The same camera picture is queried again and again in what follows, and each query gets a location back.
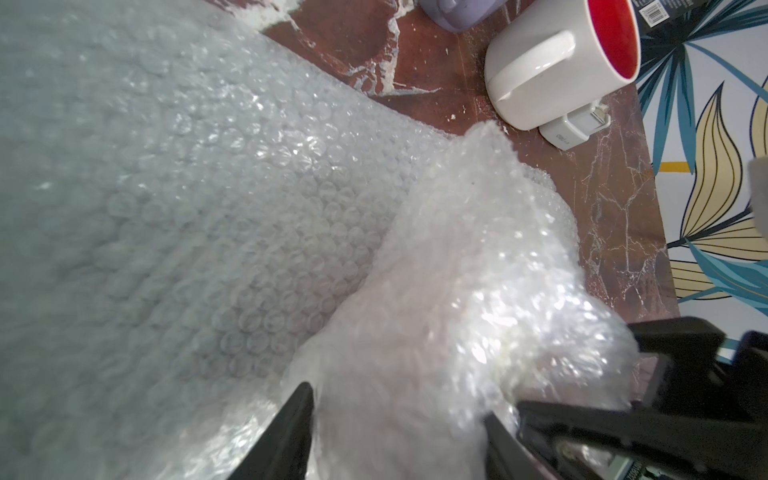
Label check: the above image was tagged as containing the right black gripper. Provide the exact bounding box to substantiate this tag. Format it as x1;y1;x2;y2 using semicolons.
518;317;767;479

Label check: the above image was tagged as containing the small green white box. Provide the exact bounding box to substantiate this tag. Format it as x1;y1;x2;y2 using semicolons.
538;101;612;151

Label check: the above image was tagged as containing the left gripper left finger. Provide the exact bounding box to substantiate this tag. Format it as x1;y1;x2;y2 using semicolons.
228;382;314;480

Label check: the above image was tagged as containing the white mug red inside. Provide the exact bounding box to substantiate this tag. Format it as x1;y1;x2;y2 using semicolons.
484;0;640;131

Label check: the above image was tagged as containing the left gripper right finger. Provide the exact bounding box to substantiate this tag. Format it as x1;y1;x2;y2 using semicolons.
484;414;541;480

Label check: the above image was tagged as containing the lavender mug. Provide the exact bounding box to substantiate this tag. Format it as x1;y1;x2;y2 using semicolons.
417;0;506;33

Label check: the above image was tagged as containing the clear bubble wrap sheet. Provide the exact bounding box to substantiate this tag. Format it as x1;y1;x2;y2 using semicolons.
1;1;637;479

